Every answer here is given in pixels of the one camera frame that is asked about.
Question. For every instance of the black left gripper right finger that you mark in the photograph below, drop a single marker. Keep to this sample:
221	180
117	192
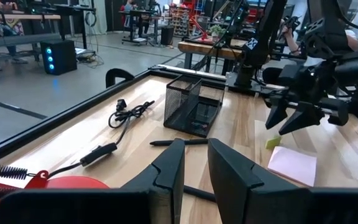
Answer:
228	174

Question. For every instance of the red desk lamp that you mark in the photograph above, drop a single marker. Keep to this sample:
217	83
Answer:
73	182

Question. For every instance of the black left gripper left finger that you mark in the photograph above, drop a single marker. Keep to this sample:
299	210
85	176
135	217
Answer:
166	186

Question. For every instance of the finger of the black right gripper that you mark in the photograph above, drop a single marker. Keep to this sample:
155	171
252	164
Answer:
277	113
304	118

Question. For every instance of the black standing desk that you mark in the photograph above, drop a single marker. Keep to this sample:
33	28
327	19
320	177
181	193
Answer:
73	7

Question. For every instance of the pale pink sticky note pad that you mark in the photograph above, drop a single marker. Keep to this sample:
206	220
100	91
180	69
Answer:
292	165

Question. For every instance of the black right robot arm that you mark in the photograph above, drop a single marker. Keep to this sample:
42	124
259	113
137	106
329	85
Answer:
264	31

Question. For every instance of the black mesh desk organizer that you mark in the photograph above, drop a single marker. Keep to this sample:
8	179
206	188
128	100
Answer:
179	102

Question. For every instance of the black computer tower blue lights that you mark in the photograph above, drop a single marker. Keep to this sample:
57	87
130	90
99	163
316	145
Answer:
62	57

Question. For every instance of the black metal table frame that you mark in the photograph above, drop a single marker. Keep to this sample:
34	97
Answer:
57	119

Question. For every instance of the wooden workbench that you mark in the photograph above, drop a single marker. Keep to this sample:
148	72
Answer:
204	48

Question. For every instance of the small potted plant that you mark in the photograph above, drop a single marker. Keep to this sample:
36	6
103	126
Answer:
217	31

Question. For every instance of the red articulated lamp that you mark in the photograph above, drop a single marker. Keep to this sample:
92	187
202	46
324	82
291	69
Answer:
199	28

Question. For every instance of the black frame bracket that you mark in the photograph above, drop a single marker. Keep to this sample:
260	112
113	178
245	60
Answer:
120	73

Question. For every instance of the yellow-green sticky note pad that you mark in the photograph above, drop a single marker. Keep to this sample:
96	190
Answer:
273	143

